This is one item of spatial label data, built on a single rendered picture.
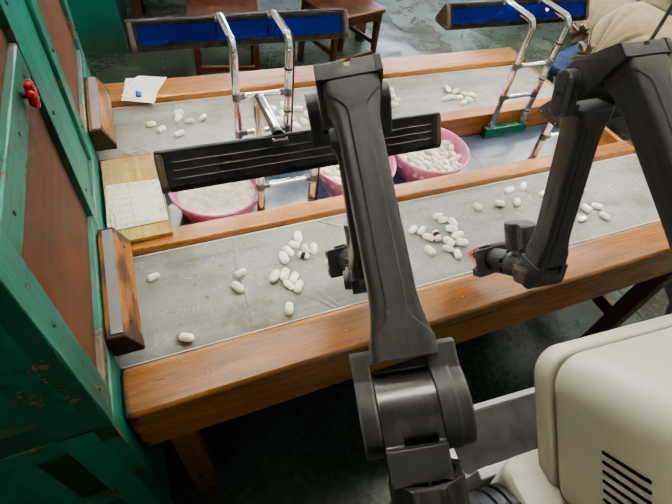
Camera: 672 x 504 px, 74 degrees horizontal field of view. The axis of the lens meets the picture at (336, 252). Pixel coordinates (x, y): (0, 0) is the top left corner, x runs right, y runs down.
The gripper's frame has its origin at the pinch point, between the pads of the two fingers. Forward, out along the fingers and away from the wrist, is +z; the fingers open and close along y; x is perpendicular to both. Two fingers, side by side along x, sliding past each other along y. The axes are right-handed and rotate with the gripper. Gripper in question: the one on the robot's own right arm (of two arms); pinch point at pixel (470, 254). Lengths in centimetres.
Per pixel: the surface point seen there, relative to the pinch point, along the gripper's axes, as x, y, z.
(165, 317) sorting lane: 0, 75, 13
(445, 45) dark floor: -107, -178, 249
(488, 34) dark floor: -115, -231, 258
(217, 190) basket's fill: -26, 54, 42
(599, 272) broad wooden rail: 12.7, -36.6, -6.2
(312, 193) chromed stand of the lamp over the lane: -20.7, 30.1, 28.8
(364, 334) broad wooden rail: 10.5, 33.9, -4.2
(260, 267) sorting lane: -5, 50, 18
